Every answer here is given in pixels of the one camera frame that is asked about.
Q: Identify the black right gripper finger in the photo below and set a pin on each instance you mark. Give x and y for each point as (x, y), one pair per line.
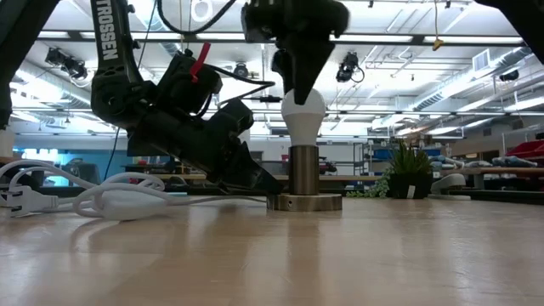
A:
(281, 64)
(308, 68)

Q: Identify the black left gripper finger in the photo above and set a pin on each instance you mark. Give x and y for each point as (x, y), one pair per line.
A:
(251, 178)

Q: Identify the brass lamp socket base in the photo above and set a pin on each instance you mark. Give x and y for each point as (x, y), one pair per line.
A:
(304, 170)

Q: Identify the white lightbulb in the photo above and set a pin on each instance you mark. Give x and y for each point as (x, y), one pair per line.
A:
(304, 123)

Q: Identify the black background robot arm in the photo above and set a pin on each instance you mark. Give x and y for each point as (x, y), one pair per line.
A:
(327, 166)

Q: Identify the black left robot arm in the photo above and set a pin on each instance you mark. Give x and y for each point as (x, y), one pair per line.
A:
(106, 42)

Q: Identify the black round ceiling fixture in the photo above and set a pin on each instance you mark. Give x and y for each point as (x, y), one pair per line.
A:
(240, 70)

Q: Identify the red zip tie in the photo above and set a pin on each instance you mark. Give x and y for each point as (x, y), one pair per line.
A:
(200, 59)

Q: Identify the black office chair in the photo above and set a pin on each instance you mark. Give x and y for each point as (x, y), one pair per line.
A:
(87, 172)

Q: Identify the long wooden background table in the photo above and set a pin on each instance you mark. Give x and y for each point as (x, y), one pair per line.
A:
(361, 177)

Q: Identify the blue shelving unit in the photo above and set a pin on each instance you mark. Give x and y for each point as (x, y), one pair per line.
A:
(382, 155)

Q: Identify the black ceiling spotlight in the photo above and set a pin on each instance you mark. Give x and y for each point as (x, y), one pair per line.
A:
(68, 64)

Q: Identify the potted green plant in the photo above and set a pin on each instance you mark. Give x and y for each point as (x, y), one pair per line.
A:
(408, 178)

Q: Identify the white power plug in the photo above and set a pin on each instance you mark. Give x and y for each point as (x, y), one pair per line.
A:
(25, 200)

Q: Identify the white container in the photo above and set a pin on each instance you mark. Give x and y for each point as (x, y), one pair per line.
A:
(5, 142)

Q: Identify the white stapler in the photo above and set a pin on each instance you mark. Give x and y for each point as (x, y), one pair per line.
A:
(448, 183)

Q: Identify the wooden table with cloths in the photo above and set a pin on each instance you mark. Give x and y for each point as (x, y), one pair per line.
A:
(480, 171)

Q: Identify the folded cloth pile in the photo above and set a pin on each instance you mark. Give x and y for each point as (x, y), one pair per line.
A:
(512, 161)

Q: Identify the black overhead camera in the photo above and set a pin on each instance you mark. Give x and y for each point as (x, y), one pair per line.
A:
(347, 68)

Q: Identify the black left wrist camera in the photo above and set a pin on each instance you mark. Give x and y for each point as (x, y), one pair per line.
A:
(187, 85)

